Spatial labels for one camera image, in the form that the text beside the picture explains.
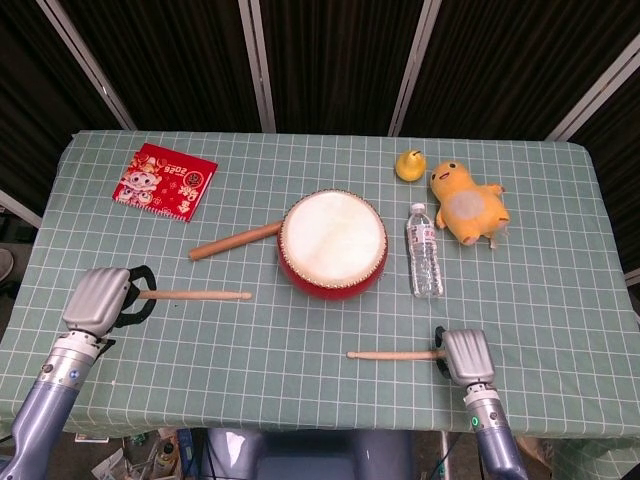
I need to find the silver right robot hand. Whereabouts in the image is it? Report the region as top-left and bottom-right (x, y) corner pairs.
(433, 325), (497, 387)

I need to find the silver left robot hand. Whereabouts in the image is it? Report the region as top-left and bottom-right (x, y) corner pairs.
(61, 264), (158, 341)

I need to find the wooden drumstick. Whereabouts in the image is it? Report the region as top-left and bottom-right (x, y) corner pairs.
(346, 349), (448, 361)
(138, 289), (253, 302)

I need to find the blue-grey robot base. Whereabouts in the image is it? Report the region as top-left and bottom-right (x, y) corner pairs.
(199, 427), (416, 480)

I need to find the green grid cutting mat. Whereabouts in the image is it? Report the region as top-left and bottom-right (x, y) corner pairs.
(0, 129), (640, 480)

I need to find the red drum with white skin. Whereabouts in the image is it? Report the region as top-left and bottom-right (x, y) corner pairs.
(276, 188), (390, 302)

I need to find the clear plastic water bottle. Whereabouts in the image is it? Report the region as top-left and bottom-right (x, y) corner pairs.
(404, 202), (445, 299)

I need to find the red spiral notebook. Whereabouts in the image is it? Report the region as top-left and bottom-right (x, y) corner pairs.
(111, 142), (219, 223)

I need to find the thick wooden dowel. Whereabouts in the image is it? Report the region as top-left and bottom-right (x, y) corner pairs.
(188, 220), (285, 262)

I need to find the yellow plush toy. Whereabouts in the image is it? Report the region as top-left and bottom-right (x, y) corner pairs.
(429, 159), (512, 250)

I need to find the yellow pear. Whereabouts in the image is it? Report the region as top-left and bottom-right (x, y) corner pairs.
(395, 148), (427, 183)

